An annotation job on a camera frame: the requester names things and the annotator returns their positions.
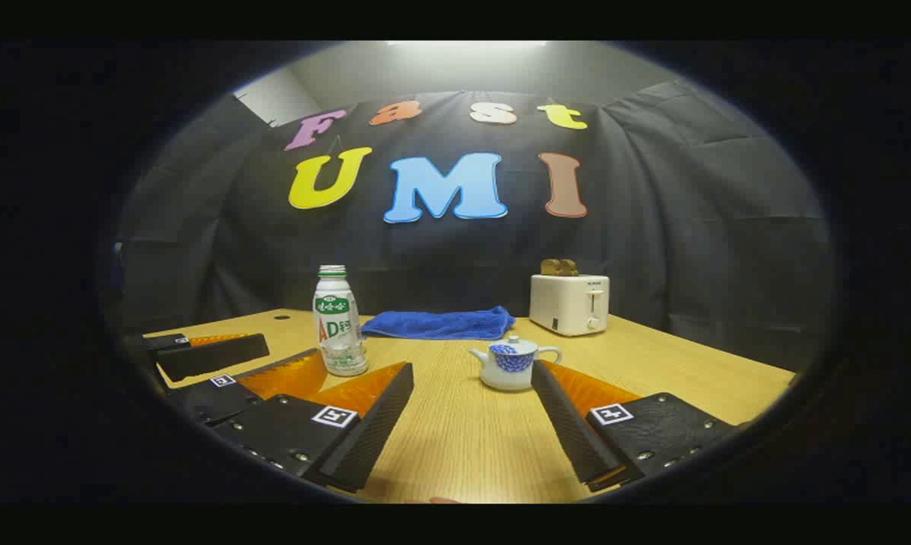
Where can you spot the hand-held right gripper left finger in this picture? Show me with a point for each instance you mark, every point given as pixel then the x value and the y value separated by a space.
pixel 372 431

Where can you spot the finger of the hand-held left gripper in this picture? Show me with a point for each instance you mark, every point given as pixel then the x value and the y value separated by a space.
pixel 217 400
pixel 213 357

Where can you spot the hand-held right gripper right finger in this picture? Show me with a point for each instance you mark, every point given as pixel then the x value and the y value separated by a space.
pixel 573 431

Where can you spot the white blue-patterned teacup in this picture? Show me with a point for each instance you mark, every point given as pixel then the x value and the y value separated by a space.
pixel 510 372

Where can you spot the white plastic water bottle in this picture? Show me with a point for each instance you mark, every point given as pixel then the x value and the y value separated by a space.
pixel 338 333

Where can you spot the blue towel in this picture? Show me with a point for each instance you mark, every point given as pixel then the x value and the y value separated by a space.
pixel 440 324

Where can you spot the white toaster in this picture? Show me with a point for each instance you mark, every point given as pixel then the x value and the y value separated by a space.
pixel 565 303

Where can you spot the toast slices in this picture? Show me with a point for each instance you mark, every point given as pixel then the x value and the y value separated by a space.
pixel 559 267

